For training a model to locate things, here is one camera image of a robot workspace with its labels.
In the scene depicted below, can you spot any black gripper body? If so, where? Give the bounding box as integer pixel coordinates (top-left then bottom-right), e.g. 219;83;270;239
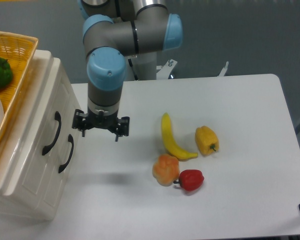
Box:
72;109;130;137

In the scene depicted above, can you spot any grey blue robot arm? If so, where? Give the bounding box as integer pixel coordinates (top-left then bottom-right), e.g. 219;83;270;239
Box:
72;0;183;138

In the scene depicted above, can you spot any white drawer cabinet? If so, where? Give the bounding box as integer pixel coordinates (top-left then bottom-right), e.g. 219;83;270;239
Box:
0;50;80;220

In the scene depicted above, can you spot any yellow banana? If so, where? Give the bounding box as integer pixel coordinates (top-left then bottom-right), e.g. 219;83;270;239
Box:
161;112;198;161

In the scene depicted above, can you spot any orange bread roll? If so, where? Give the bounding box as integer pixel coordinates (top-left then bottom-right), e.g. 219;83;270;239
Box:
152;154;180;187

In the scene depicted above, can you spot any red bell pepper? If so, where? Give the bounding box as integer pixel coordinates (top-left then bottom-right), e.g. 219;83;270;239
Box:
173;169;205;192

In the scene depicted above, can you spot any yellow bell pepper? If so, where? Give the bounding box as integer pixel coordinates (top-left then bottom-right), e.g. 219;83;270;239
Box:
195;125;220;156

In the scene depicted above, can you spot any yellow woven basket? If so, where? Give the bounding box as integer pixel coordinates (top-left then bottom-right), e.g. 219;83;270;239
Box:
0;31;39;143

